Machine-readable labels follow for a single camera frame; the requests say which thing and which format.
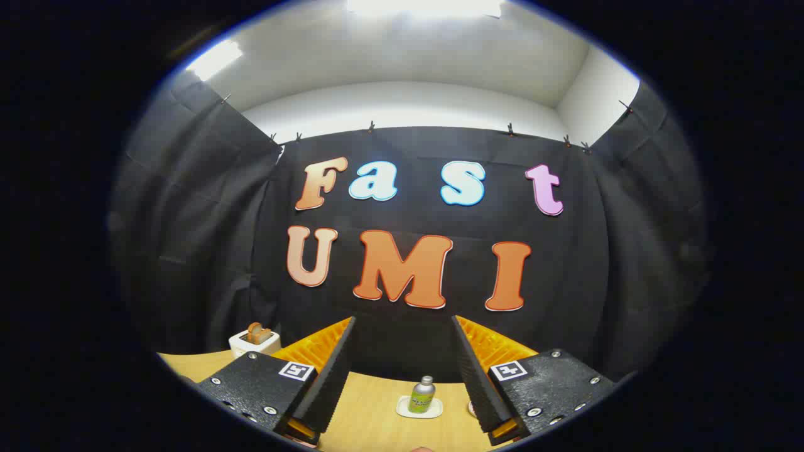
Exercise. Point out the toasted bread slice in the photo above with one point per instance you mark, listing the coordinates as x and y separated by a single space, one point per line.
257 333

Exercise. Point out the white toaster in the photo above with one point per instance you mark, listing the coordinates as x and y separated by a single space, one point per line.
251 348

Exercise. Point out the ceiling light panel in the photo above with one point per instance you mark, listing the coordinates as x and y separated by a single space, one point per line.
213 59

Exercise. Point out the green label soda bottle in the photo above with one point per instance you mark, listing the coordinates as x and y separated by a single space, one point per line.
421 397

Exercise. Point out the small white square saucer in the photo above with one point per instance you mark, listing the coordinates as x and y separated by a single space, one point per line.
403 411

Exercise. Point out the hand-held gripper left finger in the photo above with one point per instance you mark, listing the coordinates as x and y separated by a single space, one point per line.
330 383

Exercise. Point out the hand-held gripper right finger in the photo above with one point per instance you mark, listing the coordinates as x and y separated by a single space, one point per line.
480 389

